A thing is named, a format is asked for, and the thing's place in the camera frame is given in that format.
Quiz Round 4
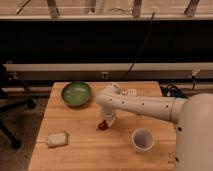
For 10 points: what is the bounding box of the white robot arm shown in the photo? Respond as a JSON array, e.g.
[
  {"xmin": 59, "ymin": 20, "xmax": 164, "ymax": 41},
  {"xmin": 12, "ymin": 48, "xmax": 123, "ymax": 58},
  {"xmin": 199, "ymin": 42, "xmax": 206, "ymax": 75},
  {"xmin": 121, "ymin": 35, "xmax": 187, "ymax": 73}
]
[{"xmin": 96, "ymin": 84, "xmax": 213, "ymax": 171}]

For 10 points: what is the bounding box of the green ceramic bowl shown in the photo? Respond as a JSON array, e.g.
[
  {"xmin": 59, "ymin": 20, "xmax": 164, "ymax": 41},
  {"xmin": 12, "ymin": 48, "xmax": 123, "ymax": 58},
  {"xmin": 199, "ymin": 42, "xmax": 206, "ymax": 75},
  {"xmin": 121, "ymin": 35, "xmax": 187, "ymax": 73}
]
[{"xmin": 61, "ymin": 82, "xmax": 92, "ymax": 107}]

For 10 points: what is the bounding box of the white remote control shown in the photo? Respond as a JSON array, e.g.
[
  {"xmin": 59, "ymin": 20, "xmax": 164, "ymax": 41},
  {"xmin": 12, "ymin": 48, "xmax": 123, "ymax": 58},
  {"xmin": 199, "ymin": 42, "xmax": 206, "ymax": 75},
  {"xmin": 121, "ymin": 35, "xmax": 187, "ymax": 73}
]
[{"xmin": 120, "ymin": 89, "xmax": 138, "ymax": 96}]

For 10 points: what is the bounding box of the white paper cup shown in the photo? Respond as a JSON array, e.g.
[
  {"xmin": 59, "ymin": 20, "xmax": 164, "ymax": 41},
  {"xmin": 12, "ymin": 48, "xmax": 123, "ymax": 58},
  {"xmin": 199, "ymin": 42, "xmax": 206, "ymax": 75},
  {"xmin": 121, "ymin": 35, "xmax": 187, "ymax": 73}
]
[{"xmin": 131, "ymin": 128, "xmax": 154, "ymax": 153}]

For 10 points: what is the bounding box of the white sponge block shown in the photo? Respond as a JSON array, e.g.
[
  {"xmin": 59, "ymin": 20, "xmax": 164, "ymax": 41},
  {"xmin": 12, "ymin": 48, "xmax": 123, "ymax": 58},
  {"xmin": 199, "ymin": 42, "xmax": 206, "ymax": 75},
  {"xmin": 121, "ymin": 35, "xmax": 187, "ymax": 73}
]
[{"xmin": 47, "ymin": 132, "xmax": 68, "ymax": 148}]

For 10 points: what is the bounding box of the white baseboard heater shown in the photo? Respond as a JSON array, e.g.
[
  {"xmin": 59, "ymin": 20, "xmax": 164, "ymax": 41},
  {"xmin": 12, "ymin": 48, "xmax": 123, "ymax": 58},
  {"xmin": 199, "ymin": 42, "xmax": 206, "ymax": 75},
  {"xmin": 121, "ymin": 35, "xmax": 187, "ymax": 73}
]
[{"xmin": 5, "ymin": 62, "xmax": 213, "ymax": 80}]

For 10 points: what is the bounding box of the white plug adapter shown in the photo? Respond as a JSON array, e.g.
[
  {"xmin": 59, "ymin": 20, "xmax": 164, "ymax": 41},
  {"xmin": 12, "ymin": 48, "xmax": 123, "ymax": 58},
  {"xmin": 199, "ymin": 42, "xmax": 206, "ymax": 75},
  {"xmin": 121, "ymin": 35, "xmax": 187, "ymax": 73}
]
[{"xmin": 192, "ymin": 68, "xmax": 200, "ymax": 76}]

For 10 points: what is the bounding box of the black office chair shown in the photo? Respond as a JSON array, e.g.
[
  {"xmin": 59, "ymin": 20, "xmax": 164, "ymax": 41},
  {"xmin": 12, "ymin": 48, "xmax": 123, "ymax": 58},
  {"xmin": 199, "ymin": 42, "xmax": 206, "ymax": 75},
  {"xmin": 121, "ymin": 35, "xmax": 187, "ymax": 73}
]
[{"xmin": 0, "ymin": 64, "xmax": 36, "ymax": 149}]

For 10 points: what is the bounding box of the white wall outlet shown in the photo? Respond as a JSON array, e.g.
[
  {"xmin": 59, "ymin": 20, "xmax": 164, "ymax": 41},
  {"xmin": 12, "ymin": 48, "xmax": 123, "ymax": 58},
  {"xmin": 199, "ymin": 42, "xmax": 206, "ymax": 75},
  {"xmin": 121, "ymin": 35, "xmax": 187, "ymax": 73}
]
[{"xmin": 101, "ymin": 72, "xmax": 109, "ymax": 80}]

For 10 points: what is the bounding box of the black floor cable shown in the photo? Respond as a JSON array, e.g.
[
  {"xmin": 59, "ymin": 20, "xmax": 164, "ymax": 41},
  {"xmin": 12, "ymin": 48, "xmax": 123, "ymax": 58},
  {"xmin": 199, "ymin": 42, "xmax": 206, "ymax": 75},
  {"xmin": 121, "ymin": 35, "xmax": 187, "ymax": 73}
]
[{"xmin": 160, "ymin": 83, "xmax": 188, "ymax": 99}]

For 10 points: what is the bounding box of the black hanging cable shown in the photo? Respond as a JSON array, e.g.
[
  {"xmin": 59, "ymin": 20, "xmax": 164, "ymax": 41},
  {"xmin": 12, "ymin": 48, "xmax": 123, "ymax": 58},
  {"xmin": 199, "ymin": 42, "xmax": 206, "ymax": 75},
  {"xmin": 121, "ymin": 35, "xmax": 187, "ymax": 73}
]
[{"xmin": 119, "ymin": 11, "xmax": 156, "ymax": 82}]

